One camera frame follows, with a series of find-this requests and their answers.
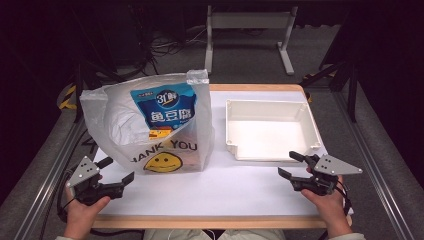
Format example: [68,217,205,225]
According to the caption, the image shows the black tripod stand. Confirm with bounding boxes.
[71,56,134,124]
[299,59,359,123]

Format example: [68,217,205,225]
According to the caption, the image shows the aluminium floor rail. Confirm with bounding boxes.
[333,91,416,240]
[13,119,86,240]

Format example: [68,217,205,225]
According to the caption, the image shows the black yellow hazard tape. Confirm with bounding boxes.
[58,84,83,110]
[301,73,314,103]

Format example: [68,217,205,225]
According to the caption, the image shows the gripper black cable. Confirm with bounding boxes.
[56,168,78,223]
[334,181,353,216]

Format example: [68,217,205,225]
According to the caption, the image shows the person's legs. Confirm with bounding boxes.
[143,229,288,240]

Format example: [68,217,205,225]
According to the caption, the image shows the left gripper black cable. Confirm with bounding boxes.
[56,168,78,223]

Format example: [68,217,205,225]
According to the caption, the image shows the black floor cables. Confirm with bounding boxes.
[146,26,208,58]

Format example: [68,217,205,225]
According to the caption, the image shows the white metal stand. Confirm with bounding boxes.
[203,4,299,76]

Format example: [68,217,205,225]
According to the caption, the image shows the white table mat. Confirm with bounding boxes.
[91,90,354,216]

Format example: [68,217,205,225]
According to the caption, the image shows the clear plastic shopping bag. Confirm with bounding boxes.
[79,69,215,174]

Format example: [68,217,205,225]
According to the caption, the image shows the person's right hand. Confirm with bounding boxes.
[301,166,352,234]

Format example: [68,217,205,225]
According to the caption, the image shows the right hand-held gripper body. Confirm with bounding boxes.
[291,153,364,197]

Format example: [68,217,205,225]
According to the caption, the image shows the white plastic bin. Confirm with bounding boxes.
[224,98,323,163]

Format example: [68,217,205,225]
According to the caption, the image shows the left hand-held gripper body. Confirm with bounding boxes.
[65,155,126,206]

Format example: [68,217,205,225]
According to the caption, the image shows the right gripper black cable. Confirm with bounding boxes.
[334,181,353,216]

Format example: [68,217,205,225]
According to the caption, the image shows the blue snack pouch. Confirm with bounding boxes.
[129,82,198,141]

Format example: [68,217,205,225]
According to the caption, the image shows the person's left hand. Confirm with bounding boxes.
[63,181,111,232]

